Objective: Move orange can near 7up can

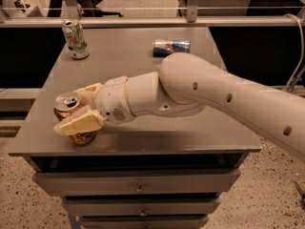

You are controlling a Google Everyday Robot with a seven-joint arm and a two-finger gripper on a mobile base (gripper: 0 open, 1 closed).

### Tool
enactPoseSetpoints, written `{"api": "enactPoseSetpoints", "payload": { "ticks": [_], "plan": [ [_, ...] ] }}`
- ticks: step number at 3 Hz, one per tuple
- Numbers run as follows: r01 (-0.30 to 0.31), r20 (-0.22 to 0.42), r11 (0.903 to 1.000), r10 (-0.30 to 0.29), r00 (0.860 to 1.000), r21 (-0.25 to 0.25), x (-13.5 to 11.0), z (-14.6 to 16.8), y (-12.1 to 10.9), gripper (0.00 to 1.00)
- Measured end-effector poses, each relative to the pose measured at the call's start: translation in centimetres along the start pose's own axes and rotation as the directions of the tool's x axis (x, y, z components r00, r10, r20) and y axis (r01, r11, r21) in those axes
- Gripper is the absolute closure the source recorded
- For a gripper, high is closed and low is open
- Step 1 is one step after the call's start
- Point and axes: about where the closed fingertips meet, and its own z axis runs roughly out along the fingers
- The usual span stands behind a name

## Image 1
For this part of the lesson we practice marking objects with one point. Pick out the grey drawer cabinet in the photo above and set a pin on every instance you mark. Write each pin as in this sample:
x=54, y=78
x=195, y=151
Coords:
x=208, y=140

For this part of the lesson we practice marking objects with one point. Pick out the white green 7up can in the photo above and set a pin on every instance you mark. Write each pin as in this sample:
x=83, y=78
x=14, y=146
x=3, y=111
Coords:
x=75, y=39

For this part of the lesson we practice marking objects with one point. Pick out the grey drawer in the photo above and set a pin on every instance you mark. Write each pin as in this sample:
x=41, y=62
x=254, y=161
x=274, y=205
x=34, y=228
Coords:
x=147, y=182
x=148, y=222
x=140, y=206

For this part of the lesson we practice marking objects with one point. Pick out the grey middle drawer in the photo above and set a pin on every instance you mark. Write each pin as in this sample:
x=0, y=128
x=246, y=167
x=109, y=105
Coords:
x=140, y=206

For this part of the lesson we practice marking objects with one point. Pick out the orange soda can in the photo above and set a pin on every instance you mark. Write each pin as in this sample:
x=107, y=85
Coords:
x=65, y=105

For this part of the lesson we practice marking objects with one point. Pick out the metal railing frame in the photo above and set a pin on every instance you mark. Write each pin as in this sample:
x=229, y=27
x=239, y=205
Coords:
x=159, y=9

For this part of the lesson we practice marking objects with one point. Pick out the grey bottom drawer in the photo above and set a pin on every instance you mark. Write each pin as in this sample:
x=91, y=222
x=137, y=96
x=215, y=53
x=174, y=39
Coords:
x=148, y=222

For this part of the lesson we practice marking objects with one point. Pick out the blue silver energy drink can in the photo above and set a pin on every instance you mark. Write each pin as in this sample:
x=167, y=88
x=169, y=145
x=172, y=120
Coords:
x=162, y=47

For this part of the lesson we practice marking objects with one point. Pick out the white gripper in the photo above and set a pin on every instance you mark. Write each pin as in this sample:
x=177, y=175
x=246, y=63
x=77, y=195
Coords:
x=111, y=99

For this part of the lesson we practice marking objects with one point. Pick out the grey top drawer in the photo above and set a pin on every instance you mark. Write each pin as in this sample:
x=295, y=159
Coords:
x=147, y=182

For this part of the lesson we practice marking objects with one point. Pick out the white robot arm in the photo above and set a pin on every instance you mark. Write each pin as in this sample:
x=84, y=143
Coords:
x=184, y=85

